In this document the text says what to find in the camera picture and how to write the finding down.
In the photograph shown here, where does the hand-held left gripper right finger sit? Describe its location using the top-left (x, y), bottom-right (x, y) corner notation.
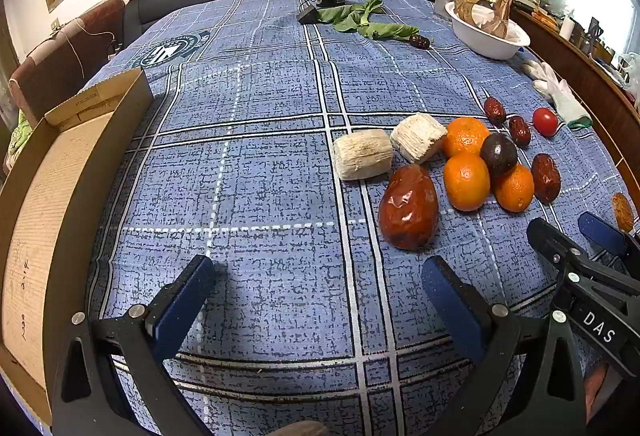
top-left (422, 255), bottom-right (586, 436)

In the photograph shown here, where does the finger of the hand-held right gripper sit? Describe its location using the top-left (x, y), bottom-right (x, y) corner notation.
top-left (578, 211), bottom-right (640, 263)
top-left (526, 217), bottom-right (588, 274)

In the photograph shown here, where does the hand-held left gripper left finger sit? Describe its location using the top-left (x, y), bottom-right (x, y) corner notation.
top-left (52, 255), bottom-right (217, 436)

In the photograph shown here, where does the orange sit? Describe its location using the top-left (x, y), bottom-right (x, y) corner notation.
top-left (443, 152), bottom-right (491, 212)
top-left (442, 116), bottom-right (491, 158)
top-left (493, 163), bottom-right (536, 213)

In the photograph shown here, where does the medium wrinkled red date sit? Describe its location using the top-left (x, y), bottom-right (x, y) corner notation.
top-left (531, 153), bottom-right (562, 204)

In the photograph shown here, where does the dark purple passion fruit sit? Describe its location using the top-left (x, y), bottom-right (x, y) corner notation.
top-left (480, 133), bottom-right (518, 178)

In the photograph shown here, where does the large glossy red date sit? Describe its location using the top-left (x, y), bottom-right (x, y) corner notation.
top-left (378, 165), bottom-right (440, 251)

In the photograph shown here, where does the red tomato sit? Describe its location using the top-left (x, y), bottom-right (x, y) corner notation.
top-left (532, 107), bottom-right (559, 137)

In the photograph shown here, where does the white cylindrical food chunk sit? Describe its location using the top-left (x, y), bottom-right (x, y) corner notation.
top-left (390, 113), bottom-right (448, 164)
top-left (332, 130), bottom-right (394, 181)

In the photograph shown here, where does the brown cardboard box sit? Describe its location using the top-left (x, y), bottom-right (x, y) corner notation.
top-left (0, 68), bottom-right (155, 427)

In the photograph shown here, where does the orange brown dried fruit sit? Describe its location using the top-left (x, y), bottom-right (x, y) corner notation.
top-left (612, 193), bottom-right (636, 233)

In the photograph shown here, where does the white glove with green cuff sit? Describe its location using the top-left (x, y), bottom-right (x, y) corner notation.
top-left (550, 79), bottom-right (592, 129)

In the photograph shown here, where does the blue plaid cloth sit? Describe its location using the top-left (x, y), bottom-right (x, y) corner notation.
top-left (85, 0), bottom-right (640, 436)

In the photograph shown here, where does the wooden cabinet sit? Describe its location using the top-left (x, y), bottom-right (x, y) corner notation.
top-left (472, 0), bottom-right (640, 197)

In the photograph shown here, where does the white bowl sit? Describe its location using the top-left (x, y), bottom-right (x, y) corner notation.
top-left (445, 0), bottom-right (531, 60)

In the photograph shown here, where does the brown paper bag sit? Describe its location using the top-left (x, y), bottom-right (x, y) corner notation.
top-left (454, 0), bottom-right (516, 38)

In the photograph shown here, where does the green cloth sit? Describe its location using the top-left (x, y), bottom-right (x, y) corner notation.
top-left (7, 109), bottom-right (33, 157)

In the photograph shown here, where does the brown armchair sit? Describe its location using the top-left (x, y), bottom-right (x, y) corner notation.
top-left (9, 0), bottom-right (126, 127)

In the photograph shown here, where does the green leafy vegetable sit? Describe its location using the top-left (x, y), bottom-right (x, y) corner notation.
top-left (316, 0), bottom-right (421, 40)

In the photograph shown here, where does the white cable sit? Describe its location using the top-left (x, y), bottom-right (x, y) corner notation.
top-left (52, 18), bottom-right (118, 77)

